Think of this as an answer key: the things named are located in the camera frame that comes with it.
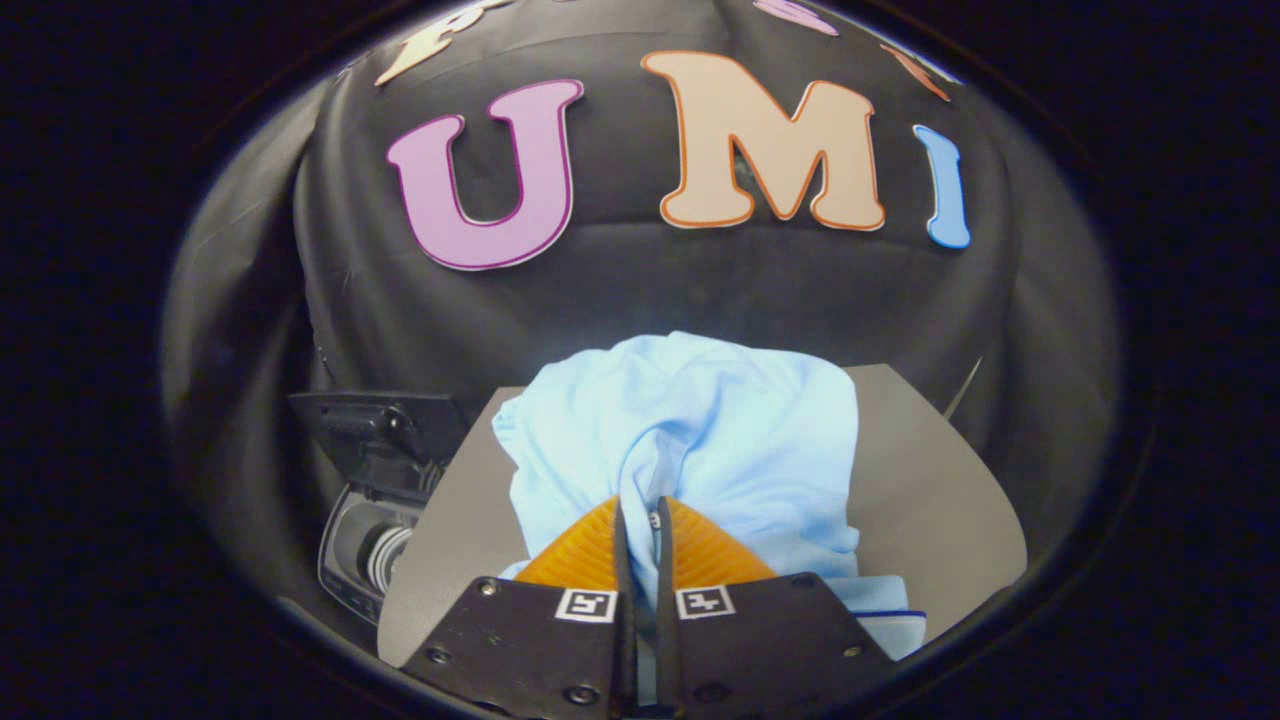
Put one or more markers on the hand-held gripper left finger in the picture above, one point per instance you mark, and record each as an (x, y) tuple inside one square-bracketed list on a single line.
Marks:
[(624, 570)]

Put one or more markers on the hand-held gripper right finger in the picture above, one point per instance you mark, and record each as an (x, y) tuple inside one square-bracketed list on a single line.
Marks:
[(665, 560)]

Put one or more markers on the light blue shirt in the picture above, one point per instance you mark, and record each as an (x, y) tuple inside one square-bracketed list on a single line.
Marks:
[(720, 430)]

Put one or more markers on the grey cabinet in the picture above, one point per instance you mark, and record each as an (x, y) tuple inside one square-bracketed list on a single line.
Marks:
[(930, 500)]

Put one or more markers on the black backdrop cloth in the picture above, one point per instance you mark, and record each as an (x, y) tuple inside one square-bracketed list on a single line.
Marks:
[(620, 290)]

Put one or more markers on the thin backdrop stand pole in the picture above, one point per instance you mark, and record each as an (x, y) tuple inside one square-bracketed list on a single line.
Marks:
[(962, 392)]

